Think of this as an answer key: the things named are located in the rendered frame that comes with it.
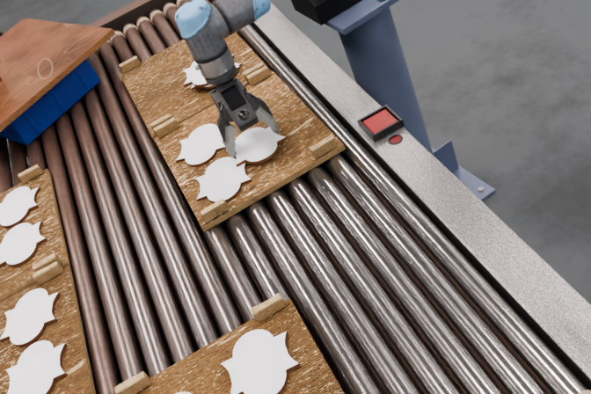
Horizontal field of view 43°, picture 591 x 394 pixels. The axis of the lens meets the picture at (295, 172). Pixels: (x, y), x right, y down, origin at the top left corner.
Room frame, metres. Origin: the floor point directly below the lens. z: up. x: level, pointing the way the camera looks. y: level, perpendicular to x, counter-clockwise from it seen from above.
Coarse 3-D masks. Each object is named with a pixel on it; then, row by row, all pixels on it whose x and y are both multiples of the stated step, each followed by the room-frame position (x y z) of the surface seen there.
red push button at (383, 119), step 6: (378, 114) 1.31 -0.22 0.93; (384, 114) 1.30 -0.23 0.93; (390, 114) 1.29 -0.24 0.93; (366, 120) 1.31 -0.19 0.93; (372, 120) 1.30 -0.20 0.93; (378, 120) 1.29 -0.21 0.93; (384, 120) 1.28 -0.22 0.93; (390, 120) 1.27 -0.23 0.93; (396, 120) 1.26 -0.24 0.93; (366, 126) 1.29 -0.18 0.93; (372, 126) 1.28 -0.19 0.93; (378, 126) 1.27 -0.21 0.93; (384, 126) 1.26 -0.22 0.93; (372, 132) 1.26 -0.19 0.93
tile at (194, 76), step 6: (192, 66) 1.81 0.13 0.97; (186, 72) 1.79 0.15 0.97; (192, 72) 1.78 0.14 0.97; (198, 72) 1.76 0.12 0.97; (186, 78) 1.76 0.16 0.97; (192, 78) 1.74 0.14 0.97; (198, 78) 1.73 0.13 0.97; (204, 78) 1.72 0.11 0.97; (186, 84) 1.73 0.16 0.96; (198, 84) 1.70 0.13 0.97; (204, 84) 1.69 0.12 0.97
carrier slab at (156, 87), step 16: (176, 48) 2.01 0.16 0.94; (240, 48) 1.85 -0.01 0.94; (144, 64) 2.01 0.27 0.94; (160, 64) 1.96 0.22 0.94; (176, 64) 1.92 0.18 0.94; (256, 64) 1.73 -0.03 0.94; (128, 80) 1.96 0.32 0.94; (144, 80) 1.92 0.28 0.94; (160, 80) 1.87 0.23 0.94; (176, 80) 1.84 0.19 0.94; (240, 80) 1.69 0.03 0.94; (144, 96) 1.83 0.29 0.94; (160, 96) 1.79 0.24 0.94; (176, 96) 1.75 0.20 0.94; (192, 96) 1.72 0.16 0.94; (208, 96) 1.68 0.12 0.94; (144, 112) 1.75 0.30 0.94; (160, 112) 1.71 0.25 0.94; (176, 112) 1.68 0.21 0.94; (192, 112) 1.65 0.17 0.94
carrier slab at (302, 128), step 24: (264, 96) 1.57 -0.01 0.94; (288, 96) 1.52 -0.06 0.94; (192, 120) 1.61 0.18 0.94; (216, 120) 1.56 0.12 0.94; (288, 120) 1.42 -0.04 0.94; (312, 120) 1.38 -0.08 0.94; (168, 144) 1.55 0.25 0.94; (288, 144) 1.34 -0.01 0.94; (312, 144) 1.30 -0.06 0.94; (192, 168) 1.42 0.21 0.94; (264, 168) 1.30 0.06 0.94; (288, 168) 1.26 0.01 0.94; (312, 168) 1.24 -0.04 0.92; (192, 192) 1.33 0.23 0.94; (240, 192) 1.26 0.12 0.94; (264, 192) 1.23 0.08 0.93; (216, 216) 1.21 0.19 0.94
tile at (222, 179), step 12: (216, 168) 1.36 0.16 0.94; (228, 168) 1.34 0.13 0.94; (240, 168) 1.32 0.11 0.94; (204, 180) 1.34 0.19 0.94; (216, 180) 1.32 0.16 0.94; (228, 180) 1.30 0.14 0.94; (240, 180) 1.28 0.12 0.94; (204, 192) 1.30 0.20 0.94; (216, 192) 1.28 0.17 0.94; (228, 192) 1.26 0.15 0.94
